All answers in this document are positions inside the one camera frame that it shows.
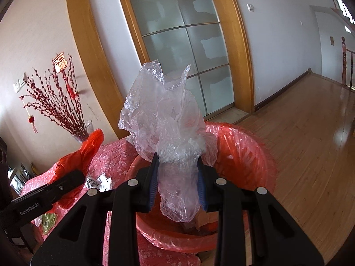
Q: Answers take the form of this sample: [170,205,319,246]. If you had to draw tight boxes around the green patterned packet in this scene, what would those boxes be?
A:
[40,212,59,233]

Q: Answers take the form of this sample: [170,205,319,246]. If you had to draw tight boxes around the wooden door jamb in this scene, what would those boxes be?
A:
[65,0,126,139]

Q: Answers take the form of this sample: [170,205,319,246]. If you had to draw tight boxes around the black and white patterned wrapper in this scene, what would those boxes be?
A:
[85,173,113,193]

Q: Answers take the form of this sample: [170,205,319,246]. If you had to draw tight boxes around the red plastic basket liner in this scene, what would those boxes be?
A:
[125,120,278,254]

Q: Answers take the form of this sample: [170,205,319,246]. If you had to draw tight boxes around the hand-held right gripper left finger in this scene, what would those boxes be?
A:
[30,153,160,266]

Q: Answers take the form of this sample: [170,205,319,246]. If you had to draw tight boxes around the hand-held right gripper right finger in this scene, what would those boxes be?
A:
[196,158,325,266]

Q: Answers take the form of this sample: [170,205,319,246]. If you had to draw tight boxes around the clear plastic bag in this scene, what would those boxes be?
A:
[118,60,219,223]

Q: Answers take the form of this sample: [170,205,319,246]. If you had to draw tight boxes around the red floral tablecloth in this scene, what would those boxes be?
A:
[21,137,201,266]

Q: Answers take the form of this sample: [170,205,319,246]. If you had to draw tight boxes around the white slatted laundry basket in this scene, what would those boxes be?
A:
[125,120,278,254]

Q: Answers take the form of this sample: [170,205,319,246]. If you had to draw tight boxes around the frosted glass door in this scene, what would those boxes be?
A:
[122,0,235,117]

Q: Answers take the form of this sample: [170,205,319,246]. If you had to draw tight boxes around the red berry branches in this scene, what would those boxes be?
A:
[19,55,87,142]

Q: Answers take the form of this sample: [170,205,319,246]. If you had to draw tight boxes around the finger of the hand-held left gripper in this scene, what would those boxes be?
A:
[55,170,85,194]

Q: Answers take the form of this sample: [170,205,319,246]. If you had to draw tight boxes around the glass vase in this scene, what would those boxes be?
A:
[71,120,94,144]

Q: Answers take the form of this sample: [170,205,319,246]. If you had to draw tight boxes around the large orange-red plastic bag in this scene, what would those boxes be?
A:
[50,129,105,209]

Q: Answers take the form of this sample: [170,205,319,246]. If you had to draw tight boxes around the small red tassel ornament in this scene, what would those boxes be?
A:
[27,113,39,134]

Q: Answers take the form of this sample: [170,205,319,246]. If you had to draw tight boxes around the dark wooden furniture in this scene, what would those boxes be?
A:
[0,137,13,200]

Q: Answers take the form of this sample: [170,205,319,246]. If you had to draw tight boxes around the wooden stair railing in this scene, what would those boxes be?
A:
[347,48,355,91]

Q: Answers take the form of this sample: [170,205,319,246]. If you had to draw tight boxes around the wooden door frame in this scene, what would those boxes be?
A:
[114,0,254,126]

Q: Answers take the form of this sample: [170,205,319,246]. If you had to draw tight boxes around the wooden stair newel post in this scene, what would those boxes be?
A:
[341,37,348,85]

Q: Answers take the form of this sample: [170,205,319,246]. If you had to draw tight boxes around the staircase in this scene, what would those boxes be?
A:
[327,0,355,26]

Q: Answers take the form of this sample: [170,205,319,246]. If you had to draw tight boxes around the red hanging character ornament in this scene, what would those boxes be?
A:
[52,51,78,100]

